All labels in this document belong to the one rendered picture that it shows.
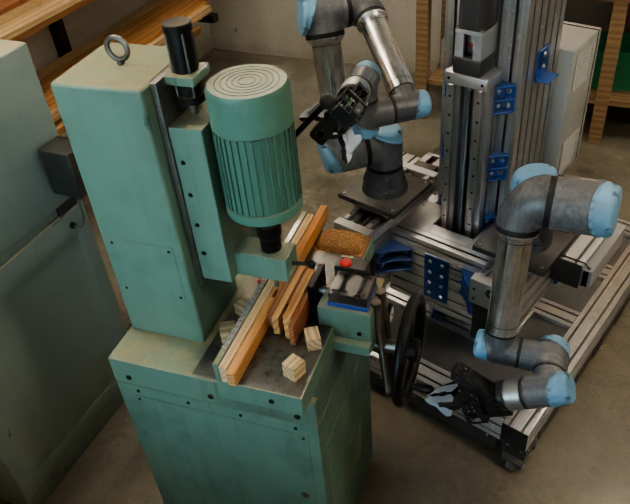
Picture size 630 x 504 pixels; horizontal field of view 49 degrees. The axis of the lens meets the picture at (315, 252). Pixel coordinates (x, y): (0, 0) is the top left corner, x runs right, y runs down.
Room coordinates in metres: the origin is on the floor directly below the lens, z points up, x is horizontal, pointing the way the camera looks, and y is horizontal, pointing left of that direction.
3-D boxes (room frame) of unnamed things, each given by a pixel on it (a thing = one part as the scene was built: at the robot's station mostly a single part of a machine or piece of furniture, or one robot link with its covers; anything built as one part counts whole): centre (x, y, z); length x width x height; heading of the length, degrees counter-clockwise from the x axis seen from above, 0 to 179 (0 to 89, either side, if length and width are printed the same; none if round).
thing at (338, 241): (1.52, -0.08, 0.92); 0.14 x 0.09 x 0.04; 67
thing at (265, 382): (1.29, 0.00, 0.87); 0.61 x 0.30 x 0.06; 157
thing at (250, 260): (1.33, 0.12, 1.03); 0.14 x 0.07 x 0.09; 67
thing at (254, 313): (1.34, 0.12, 0.93); 0.60 x 0.02 x 0.05; 157
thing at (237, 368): (1.36, 0.09, 0.92); 0.67 x 0.02 x 0.04; 157
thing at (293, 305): (1.26, 0.05, 0.94); 0.18 x 0.02 x 0.07; 157
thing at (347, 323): (1.26, -0.08, 0.92); 0.15 x 0.13 x 0.09; 157
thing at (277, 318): (1.29, 0.07, 0.93); 0.20 x 0.02 x 0.06; 157
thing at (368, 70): (1.66, -0.17, 1.31); 0.11 x 0.08 x 0.09; 157
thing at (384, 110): (1.66, -0.18, 1.22); 0.11 x 0.08 x 0.11; 102
